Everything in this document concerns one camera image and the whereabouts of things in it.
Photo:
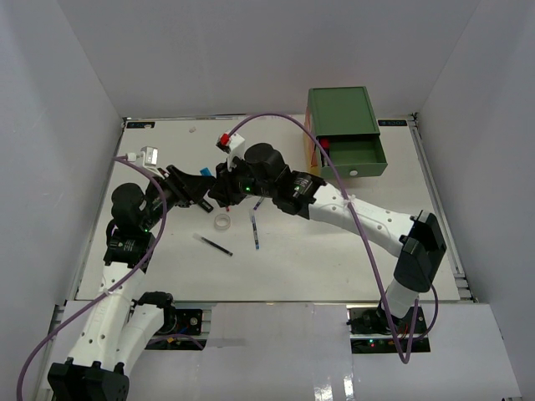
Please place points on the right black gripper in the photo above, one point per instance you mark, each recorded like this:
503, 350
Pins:
224, 189

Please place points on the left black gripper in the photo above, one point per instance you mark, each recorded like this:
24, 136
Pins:
185, 187

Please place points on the blue highlighter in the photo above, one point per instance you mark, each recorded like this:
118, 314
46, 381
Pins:
205, 172

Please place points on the pink highlighter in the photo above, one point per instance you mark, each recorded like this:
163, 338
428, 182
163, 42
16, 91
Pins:
324, 143

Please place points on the green drawer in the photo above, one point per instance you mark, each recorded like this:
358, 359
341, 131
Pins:
357, 156

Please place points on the orange highlighter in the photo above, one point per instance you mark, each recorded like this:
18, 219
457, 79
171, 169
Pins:
206, 206

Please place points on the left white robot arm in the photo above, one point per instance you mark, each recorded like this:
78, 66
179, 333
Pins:
123, 322

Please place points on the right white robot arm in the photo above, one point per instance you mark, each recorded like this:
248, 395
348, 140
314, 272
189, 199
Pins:
416, 241

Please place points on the purple pen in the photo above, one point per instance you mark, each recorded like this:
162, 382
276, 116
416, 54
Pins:
259, 202

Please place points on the blue pen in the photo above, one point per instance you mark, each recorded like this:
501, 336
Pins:
254, 229

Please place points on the small clear tape roll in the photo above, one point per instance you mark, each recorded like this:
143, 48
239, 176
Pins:
222, 222

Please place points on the black pen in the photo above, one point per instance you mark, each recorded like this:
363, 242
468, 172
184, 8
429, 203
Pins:
212, 244

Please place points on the green drawer cabinet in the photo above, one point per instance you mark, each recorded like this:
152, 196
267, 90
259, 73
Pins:
340, 111

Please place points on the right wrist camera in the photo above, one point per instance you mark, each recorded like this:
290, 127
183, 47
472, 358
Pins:
233, 146

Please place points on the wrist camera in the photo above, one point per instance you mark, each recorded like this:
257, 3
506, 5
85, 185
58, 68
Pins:
146, 158
233, 146

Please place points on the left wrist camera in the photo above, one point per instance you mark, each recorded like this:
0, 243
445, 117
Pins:
146, 158

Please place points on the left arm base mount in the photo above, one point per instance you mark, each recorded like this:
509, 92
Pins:
181, 331

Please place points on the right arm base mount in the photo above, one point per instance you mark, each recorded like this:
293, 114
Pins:
369, 334

